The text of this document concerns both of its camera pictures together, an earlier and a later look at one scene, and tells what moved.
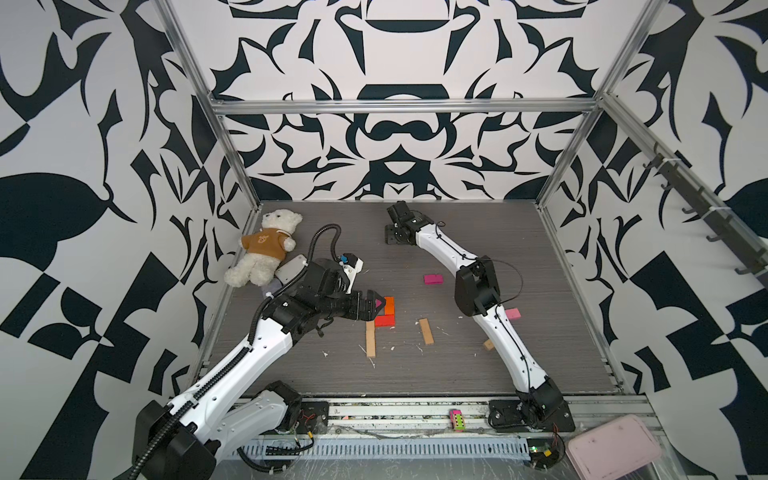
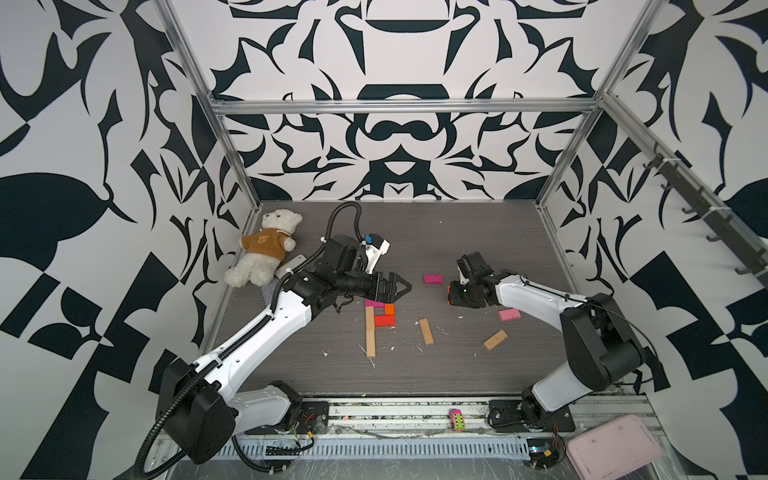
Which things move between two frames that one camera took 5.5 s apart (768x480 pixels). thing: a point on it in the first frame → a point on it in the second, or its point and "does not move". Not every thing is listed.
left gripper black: x=367 y=310 → x=386 y=296
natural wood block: x=370 y=339 does not move
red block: x=387 y=320 does not move
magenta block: x=433 y=279 does not move
